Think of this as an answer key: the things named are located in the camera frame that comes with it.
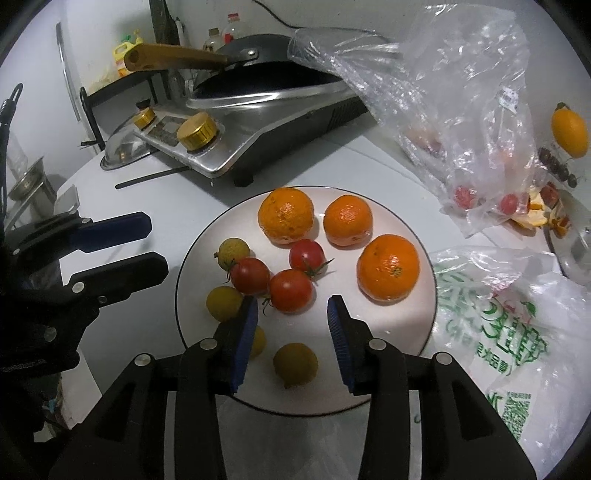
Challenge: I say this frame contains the steel bowl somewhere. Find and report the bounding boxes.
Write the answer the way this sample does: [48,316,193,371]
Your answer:
[7,157,56,213]

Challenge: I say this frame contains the yellow longan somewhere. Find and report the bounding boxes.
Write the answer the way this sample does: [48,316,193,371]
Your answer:
[217,237,251,271]
[272,342,319,388]
[249,325,267,358]
[206,286,245,322]

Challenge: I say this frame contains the tangerine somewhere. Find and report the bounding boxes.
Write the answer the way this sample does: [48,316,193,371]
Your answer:
[257,187,316,245]
[323,195,373,247]
[357,234,422,302]

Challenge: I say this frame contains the black stick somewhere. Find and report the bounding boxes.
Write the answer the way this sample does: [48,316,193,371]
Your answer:
[115,167,188,190]

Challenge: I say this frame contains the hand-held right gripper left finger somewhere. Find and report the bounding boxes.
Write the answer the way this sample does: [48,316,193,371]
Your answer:
[48,295,259,480]

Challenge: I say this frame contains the dark bead bracelet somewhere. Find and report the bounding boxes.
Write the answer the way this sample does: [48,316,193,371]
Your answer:
[538,147,578,188]

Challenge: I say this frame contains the steel gas stove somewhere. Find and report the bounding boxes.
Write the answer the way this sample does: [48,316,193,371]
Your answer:
[134,60,370,188]

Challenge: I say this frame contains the black stove power cable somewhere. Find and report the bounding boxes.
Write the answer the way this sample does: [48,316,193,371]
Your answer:
[252,0,296,29]

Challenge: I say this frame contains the cleaver with wooden handle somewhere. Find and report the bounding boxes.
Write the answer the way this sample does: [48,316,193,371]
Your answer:
[545,189,591,282]

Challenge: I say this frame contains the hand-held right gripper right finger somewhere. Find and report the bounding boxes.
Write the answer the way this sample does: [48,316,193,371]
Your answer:
[327,294,539,480]

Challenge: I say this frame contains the black umbrella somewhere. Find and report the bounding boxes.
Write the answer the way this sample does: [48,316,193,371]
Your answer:
[148,0,185,97]

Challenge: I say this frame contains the black wok with wooden handle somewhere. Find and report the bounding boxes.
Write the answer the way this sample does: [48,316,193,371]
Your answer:
[124,34,347,100]

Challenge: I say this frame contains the white plate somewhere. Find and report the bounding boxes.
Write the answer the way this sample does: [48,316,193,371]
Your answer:
[174,185,438,417]

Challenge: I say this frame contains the red cherry tomato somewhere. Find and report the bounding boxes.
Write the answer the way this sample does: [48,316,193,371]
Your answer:
[269,269,314,313]
[230,257,271,296]
[289,239,325,274]

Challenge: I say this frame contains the clear plastic bag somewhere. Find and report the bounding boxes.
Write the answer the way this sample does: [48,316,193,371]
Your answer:
[287,4,543,238]
[212,247,591,480]

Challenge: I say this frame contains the red cap sauce bottle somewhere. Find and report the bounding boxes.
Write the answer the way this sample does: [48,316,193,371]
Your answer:
[222,13,243,42]

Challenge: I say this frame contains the orange peels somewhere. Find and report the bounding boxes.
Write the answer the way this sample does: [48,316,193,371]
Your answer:
[508,182,573,238]

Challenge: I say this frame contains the steel pot lid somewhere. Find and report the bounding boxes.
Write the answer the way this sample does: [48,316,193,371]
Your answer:
[100,117,153,171]

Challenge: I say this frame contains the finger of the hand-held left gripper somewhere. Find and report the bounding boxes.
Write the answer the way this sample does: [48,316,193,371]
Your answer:
[14,211,153,254]
[60,251,169,309]

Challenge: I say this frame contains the black metal rack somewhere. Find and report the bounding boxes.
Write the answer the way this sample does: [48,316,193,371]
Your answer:
[79,69,162,144]

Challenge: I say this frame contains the yellow dish soap bottle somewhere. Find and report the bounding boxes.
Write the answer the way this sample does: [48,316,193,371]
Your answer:
[112,30,144,77]

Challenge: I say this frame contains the large orange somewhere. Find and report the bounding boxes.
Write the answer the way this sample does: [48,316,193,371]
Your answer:
[551,102,589,158]

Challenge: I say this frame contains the black cable with metal spring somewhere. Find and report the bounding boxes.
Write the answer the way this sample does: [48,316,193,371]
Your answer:
[0,83,24,134]

